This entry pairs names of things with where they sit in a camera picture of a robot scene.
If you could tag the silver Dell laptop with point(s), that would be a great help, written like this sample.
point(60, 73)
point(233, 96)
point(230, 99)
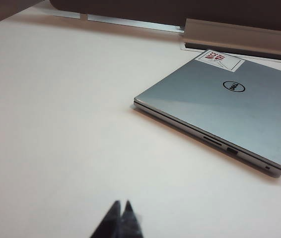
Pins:
point(217, 116)

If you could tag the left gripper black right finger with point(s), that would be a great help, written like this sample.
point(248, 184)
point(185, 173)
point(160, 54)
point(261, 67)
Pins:
point(130, 223)

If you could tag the white red-lettered sticker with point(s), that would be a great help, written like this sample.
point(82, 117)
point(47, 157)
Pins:
point(221, 60)

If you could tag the grey fabric desk divider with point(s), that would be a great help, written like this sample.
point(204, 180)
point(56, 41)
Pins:
point(155, 10)

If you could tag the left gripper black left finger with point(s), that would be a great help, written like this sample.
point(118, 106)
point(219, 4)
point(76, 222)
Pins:
point(110, 223)

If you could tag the white divider foot bracket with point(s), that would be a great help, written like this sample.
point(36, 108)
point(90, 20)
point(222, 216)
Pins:
point(84, 17)

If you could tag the aluminium divider rail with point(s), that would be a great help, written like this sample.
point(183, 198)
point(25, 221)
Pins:
point(135, 22)

